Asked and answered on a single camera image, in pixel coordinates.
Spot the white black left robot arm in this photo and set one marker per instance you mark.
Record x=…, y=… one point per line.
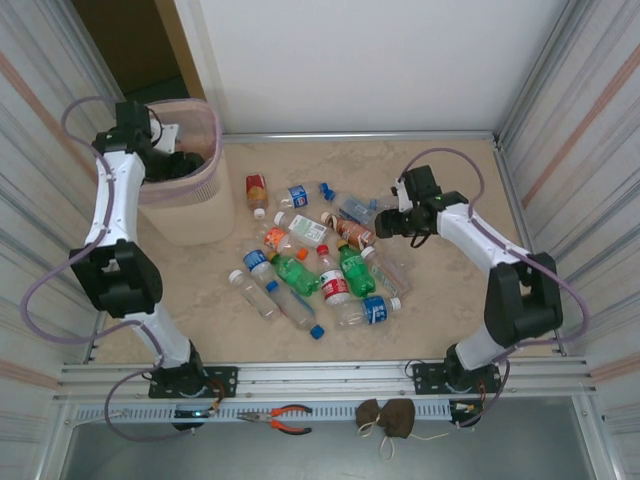
x=115, y=200

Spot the light blue label bottle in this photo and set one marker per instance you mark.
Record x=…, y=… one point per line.
x=357, y=207

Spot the crushed clear plastic bottle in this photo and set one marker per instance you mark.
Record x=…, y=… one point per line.
x=260, y=227

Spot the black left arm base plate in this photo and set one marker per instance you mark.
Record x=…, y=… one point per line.
x=225, y=382

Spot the red white label bottle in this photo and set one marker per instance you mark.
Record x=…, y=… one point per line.
x=334, y=287

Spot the green Sprite bottle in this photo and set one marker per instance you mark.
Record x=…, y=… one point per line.
x=354, y=270
x=295, y=274

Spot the brown label milk tea bottle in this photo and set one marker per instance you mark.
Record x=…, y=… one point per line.
x=352, y=232

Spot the black electronics module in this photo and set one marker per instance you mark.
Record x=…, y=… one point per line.
x=462, y=410
x=192, y=414

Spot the aluminium frame bar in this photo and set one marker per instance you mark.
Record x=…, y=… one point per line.
x=350, y=136

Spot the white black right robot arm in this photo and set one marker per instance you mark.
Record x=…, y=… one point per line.
x=480, y=235

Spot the brown wooden door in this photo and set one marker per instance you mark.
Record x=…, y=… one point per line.
x=135, y=40

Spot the blue label white cap bottle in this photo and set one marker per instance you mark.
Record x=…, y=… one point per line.
x=374, y=309

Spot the Pepsi label clear bottle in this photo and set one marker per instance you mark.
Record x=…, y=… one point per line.
x=298, y=196
x=256, y=261

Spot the clear bottle wide blue cap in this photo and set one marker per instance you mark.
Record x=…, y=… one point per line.
x=299, y=310

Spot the beige bin with pink liner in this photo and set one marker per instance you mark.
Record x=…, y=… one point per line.
x=200, y=215

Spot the aluminium mounting rail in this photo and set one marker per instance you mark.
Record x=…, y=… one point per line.
x=325, y=374

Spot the orange label orange cap bottle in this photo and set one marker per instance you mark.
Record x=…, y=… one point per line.
x=274, y=238

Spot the red yellow label bottle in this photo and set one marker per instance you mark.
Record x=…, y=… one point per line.
x=256, y=192

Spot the white green label clear bottle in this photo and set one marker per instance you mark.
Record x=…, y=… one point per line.
x=307, y=229

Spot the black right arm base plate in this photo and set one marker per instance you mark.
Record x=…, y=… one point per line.
x=425, y=377

